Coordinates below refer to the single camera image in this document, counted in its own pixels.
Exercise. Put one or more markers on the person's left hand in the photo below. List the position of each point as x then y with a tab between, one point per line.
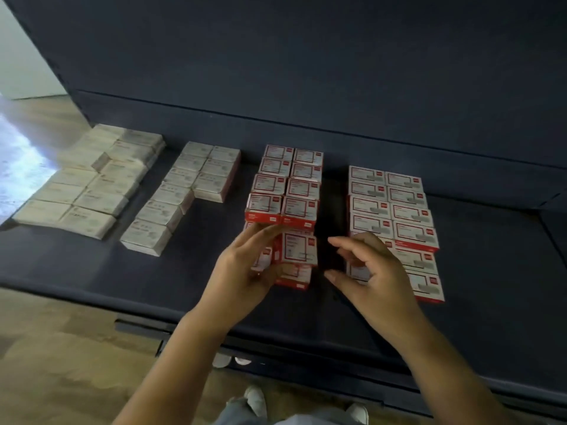
235	283

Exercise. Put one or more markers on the person's right hand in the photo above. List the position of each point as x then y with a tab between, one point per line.
385	296

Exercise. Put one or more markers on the small red white box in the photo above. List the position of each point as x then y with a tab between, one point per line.
416	236
412	214
264	207
367	174
275	168
300	211
299	248
279	153
308	156
407	195
306	171
304	187
404	180
369	206
357	271
368	189
371	225
425	259
431	287
297	276
263	259
270	185

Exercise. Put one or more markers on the dark metal shelf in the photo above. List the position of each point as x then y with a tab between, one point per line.
310	57

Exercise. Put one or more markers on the person's right forearm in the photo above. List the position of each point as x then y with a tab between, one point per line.
452	380

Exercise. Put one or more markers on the person's left forearm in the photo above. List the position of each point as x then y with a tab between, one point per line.
168	372

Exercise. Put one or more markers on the person's grey shoe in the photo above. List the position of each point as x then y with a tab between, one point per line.
255	401
357	414

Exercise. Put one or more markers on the person's grey clothing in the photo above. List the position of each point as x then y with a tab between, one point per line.
292	417

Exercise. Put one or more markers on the grey slipper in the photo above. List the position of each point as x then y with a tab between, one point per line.
222	359
243	361

